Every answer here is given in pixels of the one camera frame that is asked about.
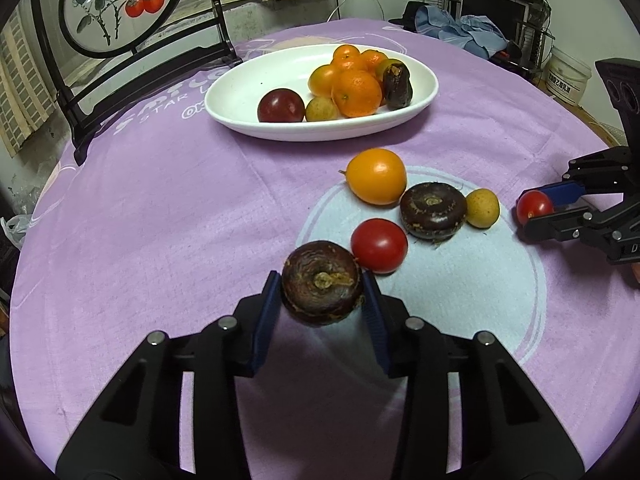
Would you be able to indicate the green-orange mandarin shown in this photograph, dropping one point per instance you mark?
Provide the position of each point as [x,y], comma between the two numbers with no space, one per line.
[384,71]

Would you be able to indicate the yellow-brown longan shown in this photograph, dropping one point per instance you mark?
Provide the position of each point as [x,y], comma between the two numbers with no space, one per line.
[320,109]
[482,207]

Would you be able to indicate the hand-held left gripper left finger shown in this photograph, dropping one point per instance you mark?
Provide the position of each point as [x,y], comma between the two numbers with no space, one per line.
[264,330]

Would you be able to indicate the black cap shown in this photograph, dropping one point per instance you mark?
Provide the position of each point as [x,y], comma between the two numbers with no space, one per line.
[407,15]

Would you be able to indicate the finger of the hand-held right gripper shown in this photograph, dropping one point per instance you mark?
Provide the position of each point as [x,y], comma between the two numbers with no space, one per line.
[567,194]
[555,227]

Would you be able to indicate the blue clothing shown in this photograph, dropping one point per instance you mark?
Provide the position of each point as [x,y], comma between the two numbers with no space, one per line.
[470,32]

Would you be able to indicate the white oval plate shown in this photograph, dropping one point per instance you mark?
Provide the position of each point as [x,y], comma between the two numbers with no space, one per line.
[240,95]

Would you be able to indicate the small red cherry tomato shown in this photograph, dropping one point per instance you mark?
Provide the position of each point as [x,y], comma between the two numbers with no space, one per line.
[379,246]

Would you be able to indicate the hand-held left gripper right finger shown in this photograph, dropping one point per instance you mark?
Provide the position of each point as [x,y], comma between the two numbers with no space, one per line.
[376,330]

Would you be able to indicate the black framed persimmon painting stand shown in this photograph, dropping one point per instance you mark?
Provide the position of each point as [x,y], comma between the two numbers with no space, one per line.
[82,135]

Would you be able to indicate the white plastic bucket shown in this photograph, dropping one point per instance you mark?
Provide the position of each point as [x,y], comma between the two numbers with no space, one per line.
[567,77]

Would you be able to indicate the large orange mandarin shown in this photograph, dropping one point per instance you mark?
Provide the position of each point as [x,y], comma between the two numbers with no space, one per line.
[357,92]

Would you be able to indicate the purple tablecloth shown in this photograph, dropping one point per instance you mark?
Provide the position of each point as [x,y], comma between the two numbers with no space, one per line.
[150,240]

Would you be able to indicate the dark brown water chestnut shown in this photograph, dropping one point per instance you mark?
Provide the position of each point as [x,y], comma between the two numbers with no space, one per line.
[398,90]
[432,210]
[322,282]

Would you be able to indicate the dark red plum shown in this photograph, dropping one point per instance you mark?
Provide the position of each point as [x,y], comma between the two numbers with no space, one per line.
[281,106]

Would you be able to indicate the white plastic bag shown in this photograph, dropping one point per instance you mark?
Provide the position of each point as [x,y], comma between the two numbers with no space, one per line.
[15,225]

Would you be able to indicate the black monitor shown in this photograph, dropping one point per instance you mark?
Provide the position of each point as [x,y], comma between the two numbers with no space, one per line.
[492,7]

